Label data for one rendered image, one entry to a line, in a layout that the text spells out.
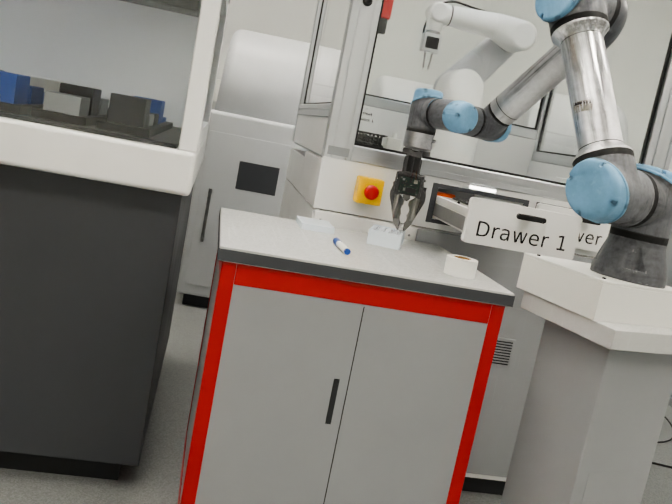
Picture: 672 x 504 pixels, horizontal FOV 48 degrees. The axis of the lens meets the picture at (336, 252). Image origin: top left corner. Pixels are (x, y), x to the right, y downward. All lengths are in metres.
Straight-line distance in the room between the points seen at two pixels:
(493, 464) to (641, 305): 1.00
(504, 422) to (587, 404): 0.83
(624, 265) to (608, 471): 0.42
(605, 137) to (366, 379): 0.68
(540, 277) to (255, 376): 0.63
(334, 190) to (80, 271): 0.70
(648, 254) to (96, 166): 1.22
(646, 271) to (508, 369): 0.84
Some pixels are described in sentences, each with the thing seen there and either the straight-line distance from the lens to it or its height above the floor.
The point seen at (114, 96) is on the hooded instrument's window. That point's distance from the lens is 1.84.
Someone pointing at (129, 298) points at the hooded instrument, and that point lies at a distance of 1.95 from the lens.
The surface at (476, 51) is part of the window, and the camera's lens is 2.20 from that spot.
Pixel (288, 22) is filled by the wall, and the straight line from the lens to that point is 5.39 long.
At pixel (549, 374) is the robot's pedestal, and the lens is 1.69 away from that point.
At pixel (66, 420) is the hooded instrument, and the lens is 2.08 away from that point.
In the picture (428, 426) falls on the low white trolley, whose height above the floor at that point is 0.44.
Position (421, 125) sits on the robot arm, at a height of 1.07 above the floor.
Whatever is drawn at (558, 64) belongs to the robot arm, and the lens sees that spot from 1.84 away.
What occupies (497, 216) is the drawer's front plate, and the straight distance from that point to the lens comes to 1.86.
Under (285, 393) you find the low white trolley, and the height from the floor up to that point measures 0.47.
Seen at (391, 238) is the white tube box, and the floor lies 0.79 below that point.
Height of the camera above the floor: 1.02
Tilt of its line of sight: 9 degrees down
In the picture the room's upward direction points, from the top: 11 degrees clockwise
